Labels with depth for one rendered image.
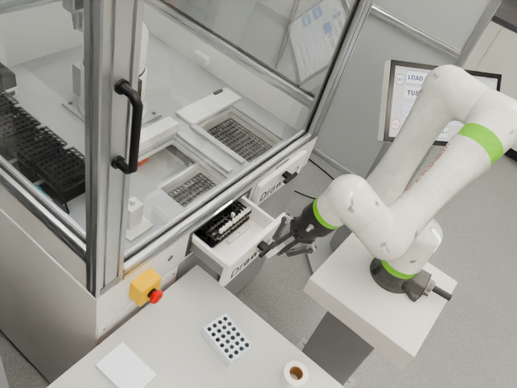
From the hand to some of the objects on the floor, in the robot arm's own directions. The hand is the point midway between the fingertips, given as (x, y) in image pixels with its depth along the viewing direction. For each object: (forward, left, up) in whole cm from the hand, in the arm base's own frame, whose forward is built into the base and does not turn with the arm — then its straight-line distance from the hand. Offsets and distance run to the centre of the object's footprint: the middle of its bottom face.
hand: (275, 250), depth 142 cm
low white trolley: (-3, +42, -92) cm, 102 cm away
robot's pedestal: (-30, -26, -93) cm, 101 cm away
